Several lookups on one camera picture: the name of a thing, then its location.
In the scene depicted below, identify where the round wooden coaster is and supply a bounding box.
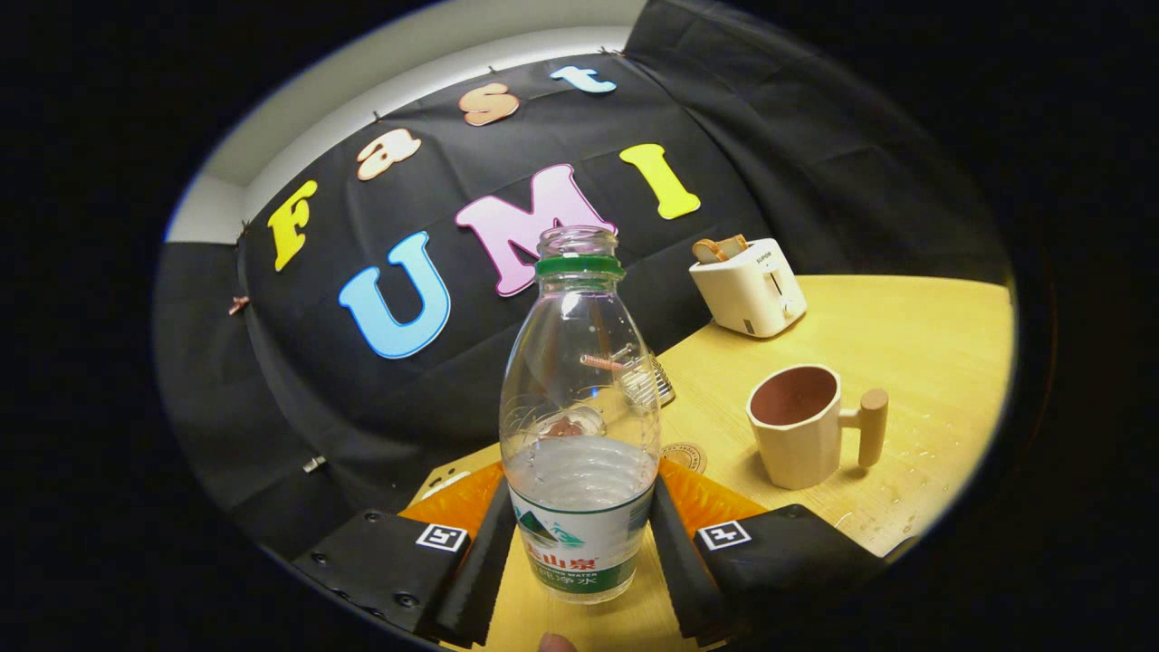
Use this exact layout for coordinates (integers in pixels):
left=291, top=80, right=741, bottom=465
left=659, top=442, right=708, bottom=475

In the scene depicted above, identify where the wooden table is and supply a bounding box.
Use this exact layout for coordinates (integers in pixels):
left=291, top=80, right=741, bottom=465
left=407, top=274, right=1015, bottom=652

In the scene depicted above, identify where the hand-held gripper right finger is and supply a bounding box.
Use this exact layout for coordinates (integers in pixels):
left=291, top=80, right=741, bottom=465
left=648, top=458, right=888, bottom=647

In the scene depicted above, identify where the black backdrop cloth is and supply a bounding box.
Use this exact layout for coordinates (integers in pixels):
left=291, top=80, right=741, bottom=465
left=154, top=0, right=1011, bottom=562

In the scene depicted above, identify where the cream cup wooden handle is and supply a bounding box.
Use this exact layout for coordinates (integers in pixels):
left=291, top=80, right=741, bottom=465
left=746, top=364, right=890, bottom=491

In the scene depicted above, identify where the metal wire holder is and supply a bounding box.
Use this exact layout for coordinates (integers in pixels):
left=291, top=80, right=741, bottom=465
left=625, top=349, right=676, bottom=408

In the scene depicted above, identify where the white toaster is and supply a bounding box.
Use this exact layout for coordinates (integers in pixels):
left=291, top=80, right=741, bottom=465
left=689, top=237, right=808, bottom=339

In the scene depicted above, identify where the pink stick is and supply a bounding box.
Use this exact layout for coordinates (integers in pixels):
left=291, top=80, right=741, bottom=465
left=579, top=344, right=639, bottom=372

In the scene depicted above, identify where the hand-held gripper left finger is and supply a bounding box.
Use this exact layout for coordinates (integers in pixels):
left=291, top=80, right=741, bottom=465
left=292, top=462, right=515, bottom=648

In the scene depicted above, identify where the clear plastic juice bottle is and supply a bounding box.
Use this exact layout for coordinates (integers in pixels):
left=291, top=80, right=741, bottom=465
left=499, top=225, right=662, bottom=605

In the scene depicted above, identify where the white divided condiment dish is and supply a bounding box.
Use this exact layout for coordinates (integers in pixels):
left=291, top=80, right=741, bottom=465
left=421, top=469, right=472, bottom=499

